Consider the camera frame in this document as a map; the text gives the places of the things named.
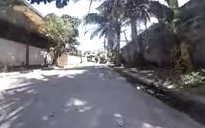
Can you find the grey paved road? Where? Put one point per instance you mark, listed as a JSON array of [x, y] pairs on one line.
[[90, 100]]

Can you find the group of palm trees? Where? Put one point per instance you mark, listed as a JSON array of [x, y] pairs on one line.
[[116, 26]]

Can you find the leafy green tree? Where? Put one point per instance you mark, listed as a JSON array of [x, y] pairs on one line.
[[60, 33]]

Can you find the green plants on verge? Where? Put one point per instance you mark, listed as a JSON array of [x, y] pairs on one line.
[[190, 80]]

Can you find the sunlit concrete sidewalk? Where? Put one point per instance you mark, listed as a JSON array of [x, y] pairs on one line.
[[10, 72]]

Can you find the white wall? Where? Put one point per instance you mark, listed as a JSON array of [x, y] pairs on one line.
[[74, 60]]

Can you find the brown wall section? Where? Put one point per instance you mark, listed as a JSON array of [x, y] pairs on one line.
[[62, 60]]

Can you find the littered sidewalk beside wall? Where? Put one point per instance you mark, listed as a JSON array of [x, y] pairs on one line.
[[150, 78]]

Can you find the building with white wall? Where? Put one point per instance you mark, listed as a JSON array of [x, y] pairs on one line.
[[10, 50]]

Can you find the tree trunk beside wall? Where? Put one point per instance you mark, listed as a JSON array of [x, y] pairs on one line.
[[172, 2]]

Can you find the grey block wall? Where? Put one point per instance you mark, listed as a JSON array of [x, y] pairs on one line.
[[198, 43]]

